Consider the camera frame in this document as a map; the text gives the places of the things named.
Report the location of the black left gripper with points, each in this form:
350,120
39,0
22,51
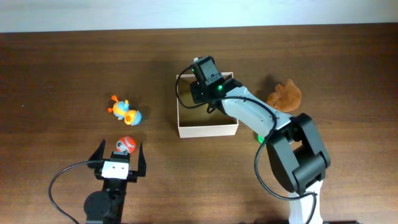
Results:
96,160

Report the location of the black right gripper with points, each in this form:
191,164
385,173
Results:
196,97

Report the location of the brown plush chicken toy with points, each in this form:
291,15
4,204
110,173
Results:
286,97

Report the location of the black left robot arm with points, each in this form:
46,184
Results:
106,205

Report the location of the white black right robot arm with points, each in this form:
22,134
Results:
296,152

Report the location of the red white ball toy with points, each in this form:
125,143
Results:
126,144

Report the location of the pink cardboard box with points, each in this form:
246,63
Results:
197,123

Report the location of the orange blue duck toy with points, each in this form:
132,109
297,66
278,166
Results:
122,111

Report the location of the green lattice ball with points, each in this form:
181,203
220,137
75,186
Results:
260,139

